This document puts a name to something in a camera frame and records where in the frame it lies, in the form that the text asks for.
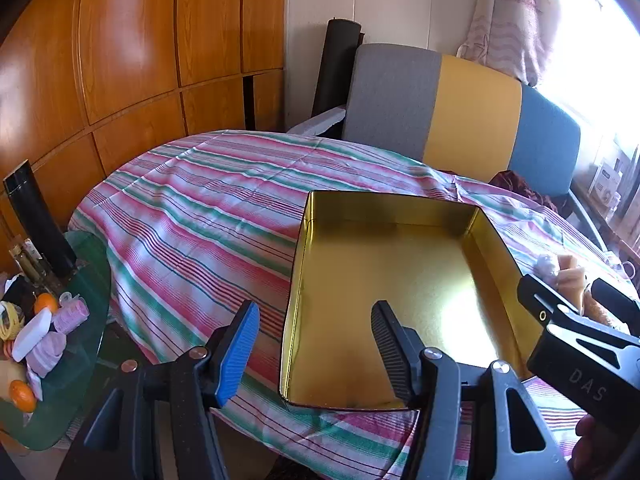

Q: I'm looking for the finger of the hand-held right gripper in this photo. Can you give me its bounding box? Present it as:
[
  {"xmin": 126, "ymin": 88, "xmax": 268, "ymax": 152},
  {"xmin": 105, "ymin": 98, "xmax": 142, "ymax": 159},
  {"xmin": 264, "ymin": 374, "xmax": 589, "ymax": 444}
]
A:
[
  {"xmin": 517, "ymin": 274, "xmax": 640, "ymax": 361},
  {"xmin": 592, "ymin": 280, "xmax": 640, "ymax": 336}
]

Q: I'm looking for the white foam piece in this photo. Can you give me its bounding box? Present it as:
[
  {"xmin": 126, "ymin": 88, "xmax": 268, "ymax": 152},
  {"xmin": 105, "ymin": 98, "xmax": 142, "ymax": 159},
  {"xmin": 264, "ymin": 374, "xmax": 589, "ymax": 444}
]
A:
[{"xmin": 287, "ymin": 105, "xmax": 347, "ymax": 137}]

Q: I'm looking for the pink ribbed roll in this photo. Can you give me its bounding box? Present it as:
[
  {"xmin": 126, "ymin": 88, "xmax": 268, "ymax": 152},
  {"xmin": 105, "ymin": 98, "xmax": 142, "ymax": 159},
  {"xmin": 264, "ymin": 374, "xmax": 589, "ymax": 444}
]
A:
[{"xmin": 52, "ymin": 296, "xmax": 91, "ymax": 333}]

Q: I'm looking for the orange fruit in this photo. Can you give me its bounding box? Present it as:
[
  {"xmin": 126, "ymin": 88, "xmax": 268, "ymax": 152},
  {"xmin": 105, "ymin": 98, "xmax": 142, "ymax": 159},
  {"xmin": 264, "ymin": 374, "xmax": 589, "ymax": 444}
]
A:
[
  {"xmin": 10, "ymin": 380, "xmax": 38, "ymax": 413},
  {"xmin": 33, "ymin": 292, "xmax": 60, "ymax": 317}
]

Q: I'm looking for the tall black box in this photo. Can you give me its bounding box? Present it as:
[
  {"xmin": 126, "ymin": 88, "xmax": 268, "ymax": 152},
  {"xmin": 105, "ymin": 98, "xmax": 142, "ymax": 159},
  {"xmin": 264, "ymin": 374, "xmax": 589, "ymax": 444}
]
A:
[{"xmin": 2, "ymin": 159, "xmax": 78, "ymax": 278}]

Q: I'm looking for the maroon and gold tin box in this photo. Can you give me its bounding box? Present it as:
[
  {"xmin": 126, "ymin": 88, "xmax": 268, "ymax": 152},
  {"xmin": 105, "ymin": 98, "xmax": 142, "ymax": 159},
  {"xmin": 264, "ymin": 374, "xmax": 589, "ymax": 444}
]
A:
[{"xmin": 277, "ymin": 190, "xmax": 546, "ymax": 411}]

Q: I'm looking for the patterned curtain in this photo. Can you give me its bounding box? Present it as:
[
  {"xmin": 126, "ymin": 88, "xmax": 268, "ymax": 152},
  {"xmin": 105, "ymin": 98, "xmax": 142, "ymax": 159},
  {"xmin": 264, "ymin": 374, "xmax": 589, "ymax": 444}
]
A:
[{"xmin": 457, "ymin": 0, "xmax": 563, "ymax": 86}]

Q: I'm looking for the white oblong case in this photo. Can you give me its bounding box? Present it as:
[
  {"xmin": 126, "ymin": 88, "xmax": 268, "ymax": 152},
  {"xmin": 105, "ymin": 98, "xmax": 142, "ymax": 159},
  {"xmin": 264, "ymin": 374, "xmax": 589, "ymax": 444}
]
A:
[{"xmin": 11, "ymin": 307, "xmax": 53, "ymax": 362}]

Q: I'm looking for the green glass side table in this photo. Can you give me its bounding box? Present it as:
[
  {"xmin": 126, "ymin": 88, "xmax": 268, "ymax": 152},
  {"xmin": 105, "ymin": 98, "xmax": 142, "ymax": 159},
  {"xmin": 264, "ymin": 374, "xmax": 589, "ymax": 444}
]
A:
[{"xmin": 0, "ymin": 230, "xmax": 113, "ymax": 448}]

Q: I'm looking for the white and blue box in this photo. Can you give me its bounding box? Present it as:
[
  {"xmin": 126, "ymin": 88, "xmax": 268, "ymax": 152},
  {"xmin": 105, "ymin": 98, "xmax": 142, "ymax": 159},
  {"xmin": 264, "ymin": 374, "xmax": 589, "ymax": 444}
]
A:
[{"xmin": 587, "ymin": 157, "xmax": 623, "ymax": 206}]

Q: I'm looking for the dark red cloth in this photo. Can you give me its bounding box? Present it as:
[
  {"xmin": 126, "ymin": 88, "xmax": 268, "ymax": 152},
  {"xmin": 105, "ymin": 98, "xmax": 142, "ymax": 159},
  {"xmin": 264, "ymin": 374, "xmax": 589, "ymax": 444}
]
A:
[{"xmin": 487, "ymin": 170, "xmax": 566, "ymax": 213}]

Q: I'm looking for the wooden side table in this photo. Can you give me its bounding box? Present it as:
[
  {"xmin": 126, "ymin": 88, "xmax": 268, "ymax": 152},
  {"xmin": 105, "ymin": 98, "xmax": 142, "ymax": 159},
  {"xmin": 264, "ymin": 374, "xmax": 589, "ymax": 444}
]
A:
[{"xmin": 570, "ymin": 180, "xmax": 640, "ymax": 271}]

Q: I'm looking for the black rolled mat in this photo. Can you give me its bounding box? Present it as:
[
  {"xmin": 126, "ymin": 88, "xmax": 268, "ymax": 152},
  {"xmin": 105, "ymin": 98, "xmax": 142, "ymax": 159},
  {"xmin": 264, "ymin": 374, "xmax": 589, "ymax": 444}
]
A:
[{"xmin": 311, "ymin": 18, "xmax": 366, "ymax": 123}]

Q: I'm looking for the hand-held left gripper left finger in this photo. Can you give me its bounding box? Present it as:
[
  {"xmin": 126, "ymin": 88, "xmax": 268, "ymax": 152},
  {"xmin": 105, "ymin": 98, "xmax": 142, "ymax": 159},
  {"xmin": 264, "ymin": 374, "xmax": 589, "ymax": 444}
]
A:
[{"xmin": 55, "ymin": 300, "xmax": 261, "ymax": 480}]

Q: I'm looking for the person's right hand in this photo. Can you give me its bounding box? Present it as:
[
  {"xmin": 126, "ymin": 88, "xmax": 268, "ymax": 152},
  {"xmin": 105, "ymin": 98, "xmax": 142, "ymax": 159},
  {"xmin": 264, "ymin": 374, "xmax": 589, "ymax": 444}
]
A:
[{"xmin": 575, "ymin": 412, "xmax": 623, "ymax": 466}]

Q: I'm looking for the tan sponge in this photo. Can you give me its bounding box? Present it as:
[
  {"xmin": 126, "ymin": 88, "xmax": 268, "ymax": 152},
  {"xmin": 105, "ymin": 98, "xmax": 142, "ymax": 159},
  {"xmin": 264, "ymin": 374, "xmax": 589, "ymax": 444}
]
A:
[{"xmin": 557, "ymin": 255, "xmax": 588, "ymax": 311}]

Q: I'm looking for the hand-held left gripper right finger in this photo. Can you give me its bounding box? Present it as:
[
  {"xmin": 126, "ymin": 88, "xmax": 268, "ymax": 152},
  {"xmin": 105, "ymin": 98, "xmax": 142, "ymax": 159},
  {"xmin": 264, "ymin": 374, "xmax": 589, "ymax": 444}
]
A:
[{"xmin": 370, "ymin": 300, "xmax": 576, "ymax": 480}]

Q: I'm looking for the wooden wardrobe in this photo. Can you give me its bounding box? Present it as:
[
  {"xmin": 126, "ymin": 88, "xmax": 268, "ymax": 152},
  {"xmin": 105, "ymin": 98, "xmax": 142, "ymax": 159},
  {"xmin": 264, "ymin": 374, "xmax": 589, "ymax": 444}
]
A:
[{"xmin": 0, "ymin": 0, "xmax": 288, "ymax": 261}]

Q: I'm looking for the yellow cord bundle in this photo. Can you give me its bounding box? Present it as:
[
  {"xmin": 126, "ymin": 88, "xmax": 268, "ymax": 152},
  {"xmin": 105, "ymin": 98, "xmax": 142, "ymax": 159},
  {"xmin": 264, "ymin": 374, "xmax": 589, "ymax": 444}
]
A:
[{"xmin": 0, "ymin": 301, "xmax": 26, "ymax": 341}]

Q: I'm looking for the glass bottle with gold cap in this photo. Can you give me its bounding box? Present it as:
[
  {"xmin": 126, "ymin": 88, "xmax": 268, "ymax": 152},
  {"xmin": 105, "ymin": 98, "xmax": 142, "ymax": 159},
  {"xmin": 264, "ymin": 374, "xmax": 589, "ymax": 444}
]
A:
[{"xmin": 10, "ymin": 240, "xmax": 43, "ymax": 286}]

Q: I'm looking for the striped tablecloth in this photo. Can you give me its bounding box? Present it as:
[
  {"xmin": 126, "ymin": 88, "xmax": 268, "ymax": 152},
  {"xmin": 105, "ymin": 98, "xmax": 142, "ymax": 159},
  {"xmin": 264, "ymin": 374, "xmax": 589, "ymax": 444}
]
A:
[{"xmin": 67, "ymin": 130, "xmax": 640, "ymax": 476}]

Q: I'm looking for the grey yellow blue armchair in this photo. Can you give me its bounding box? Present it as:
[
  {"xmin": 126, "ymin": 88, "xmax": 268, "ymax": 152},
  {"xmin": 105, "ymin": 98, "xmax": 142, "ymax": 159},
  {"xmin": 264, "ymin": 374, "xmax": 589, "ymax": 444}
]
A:
[{"xmin": 342, "ymin": 42, "xmax": 608, "ymax": 251}]

